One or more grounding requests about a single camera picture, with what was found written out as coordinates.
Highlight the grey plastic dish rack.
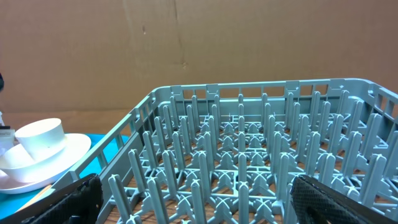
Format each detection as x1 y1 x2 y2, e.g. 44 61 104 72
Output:
52 78 397 223

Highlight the white bowl under cup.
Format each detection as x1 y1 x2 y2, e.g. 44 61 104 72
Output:
1 144 73 183

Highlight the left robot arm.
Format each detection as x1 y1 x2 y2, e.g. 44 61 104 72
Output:
0 113 15 155

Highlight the large white plate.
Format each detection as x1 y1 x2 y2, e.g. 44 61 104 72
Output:
1 133 91 194

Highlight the teal serving tray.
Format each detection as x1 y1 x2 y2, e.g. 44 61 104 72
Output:
1 134 118 219

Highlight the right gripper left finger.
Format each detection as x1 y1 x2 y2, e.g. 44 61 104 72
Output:
1 174 103 224

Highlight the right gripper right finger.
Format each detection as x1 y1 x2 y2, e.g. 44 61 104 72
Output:
290 175 397 224

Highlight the white cup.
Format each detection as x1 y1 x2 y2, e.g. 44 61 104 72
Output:
15 118 67 161

